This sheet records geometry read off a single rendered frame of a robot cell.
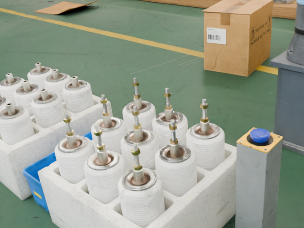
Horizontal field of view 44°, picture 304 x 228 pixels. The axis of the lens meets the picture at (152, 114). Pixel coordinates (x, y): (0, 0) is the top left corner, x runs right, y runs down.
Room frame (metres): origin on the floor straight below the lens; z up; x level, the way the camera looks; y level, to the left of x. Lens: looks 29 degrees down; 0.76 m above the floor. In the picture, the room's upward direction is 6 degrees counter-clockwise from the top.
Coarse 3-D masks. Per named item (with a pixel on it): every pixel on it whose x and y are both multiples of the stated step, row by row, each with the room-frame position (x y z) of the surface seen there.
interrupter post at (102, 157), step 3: (99, 150) 0.73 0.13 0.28; (105, 150) 0.73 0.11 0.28; (99, 153) 0.72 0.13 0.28; (102, 153) 0.72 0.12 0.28; (105, 153) 0.72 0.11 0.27; (99, 156) 0.72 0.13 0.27; (102, 156) 0.72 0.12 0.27; (105, 156) 0.72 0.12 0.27; (99, 159) 0.72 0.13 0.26; (102, 159) 0.72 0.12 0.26; (105, 159) 0.72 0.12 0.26; (102, 162) 0.72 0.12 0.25; (105, 162) 0.72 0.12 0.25
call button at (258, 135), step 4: (256, 128) 0.67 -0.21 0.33; (260, 128) 0.67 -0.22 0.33; (252, 132) 0.66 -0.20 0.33; (256, 132) 0.66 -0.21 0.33; (260, 132) 0.66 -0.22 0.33; (264, 132) 0.66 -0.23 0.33; (268, 132) 0.66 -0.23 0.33; (252, 136) 0.65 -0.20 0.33; (256, 136) 0.65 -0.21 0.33; (260, 136) 0.64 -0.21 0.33; (264, 136) 0.64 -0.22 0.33; (268, 136) 0.64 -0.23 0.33; (256, 140) 0.64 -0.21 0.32; (260, 140) 0.64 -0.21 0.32; (264, 140) 0.64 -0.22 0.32
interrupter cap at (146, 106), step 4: (144, 100) 1.01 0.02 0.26; (128, 104) 1.00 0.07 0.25; (132, 104) 1.00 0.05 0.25; (144, 104) 0.99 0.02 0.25; (148, 104) 0.98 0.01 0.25; (128, 108) 0.97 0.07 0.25; (132, 108) 0.97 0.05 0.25; (144, 108) 0.96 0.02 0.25; (148, 108) 0.96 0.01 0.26; (128, 112) 0.95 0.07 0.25; (140, 112) 0.94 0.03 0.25
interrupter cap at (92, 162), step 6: (108, 150) 0.76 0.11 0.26; (90, 156) 0.75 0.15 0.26; (96, 156) 0.75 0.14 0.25; (108, 156) 0.74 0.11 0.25; (114, 156) 0.74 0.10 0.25; (90, 162) 0.72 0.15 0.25; (96, 162) 0.73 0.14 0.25; (108, 162) 0.72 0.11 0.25; (114, 162) 0.71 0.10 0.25; (90, 168) 0.70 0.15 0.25; (96, 168) 0.70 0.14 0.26; (102, 168) 0.69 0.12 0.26; (108, 168) 0.69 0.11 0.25
